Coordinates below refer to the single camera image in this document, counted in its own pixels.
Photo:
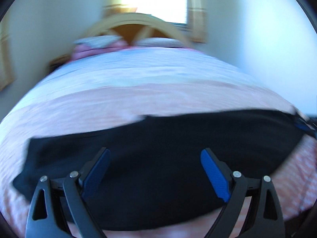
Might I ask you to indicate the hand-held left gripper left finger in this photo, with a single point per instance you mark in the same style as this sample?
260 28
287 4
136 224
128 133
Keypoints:
96 172

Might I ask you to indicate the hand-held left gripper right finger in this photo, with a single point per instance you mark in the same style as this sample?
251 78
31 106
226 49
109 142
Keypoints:
214 173

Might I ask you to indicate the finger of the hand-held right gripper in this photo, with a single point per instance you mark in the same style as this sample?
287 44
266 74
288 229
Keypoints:
303 125

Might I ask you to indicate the black pants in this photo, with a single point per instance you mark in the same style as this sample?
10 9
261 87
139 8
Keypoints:
161 166

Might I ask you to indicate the bed with pink-white cover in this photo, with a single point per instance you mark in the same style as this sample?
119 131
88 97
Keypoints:
148 79

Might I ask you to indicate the dark nightstand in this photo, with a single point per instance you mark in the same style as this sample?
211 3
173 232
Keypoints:
59 63

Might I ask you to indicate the pink and blue pillow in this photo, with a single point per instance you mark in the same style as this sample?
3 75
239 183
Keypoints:
86 50

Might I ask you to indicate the grey patterned pillow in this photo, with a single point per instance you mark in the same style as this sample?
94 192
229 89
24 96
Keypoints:
99 41

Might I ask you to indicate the striped pillow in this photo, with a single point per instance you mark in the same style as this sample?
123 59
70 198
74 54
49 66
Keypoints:
161 42

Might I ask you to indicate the cream and wood headboard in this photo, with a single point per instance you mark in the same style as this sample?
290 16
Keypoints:
128 28

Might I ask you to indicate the bright window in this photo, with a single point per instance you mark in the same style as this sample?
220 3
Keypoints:
158 2

